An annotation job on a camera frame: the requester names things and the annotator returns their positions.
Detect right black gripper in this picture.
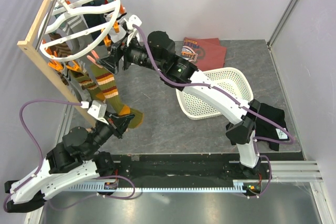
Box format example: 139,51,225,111
95,32,163,76

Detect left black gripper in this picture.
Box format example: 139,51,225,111
85,110,136,158

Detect olive striped sock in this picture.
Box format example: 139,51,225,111
90,65,131,115
68,63,144,130

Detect grey sock black stripes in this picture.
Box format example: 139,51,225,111
61,62,91,102

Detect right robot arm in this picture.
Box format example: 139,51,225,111
95,31,261,179

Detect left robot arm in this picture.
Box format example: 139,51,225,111
4,113,134,213

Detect white round sock hanger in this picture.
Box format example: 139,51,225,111
38,0,121,62

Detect white sock black stripes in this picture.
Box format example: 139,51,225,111
109,12,128,42

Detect pink clothes clip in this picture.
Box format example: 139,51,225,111
87,50,100,65

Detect dark navy sock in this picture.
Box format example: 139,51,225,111
81,0,116,48

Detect brown striped sock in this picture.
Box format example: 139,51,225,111
48,33,72,58

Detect red printed t-shirt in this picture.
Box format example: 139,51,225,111
181,37,227,71

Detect white perforated plastic basket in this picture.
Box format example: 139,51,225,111
176,67,254,124

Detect black folded garment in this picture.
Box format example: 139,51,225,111
255,103,288,141

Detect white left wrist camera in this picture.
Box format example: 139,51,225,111
80,100,108,124

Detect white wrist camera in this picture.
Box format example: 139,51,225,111
80,100,108,124
121,15,142,46

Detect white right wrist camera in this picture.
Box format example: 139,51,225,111
121,15,142,46

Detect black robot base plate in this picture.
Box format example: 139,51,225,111
103,153,272,189

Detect wooden drying rack frame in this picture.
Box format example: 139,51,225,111
17,0,111,127

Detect slotted cable duct rail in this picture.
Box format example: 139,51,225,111
65,180,261,193

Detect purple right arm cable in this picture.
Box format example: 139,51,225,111
133,24,297,145

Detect aluminium frame rail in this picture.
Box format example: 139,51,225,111
223,161,323,183

